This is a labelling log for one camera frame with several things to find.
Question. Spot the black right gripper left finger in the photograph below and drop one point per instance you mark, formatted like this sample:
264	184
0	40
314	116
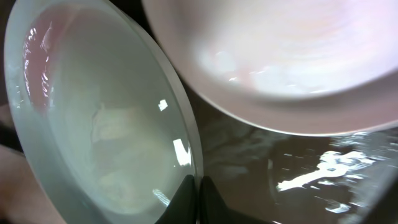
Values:
182	208

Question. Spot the large brown tray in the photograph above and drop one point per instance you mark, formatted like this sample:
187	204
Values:
268	177

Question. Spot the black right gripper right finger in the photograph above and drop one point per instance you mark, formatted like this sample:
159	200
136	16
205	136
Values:
213	209

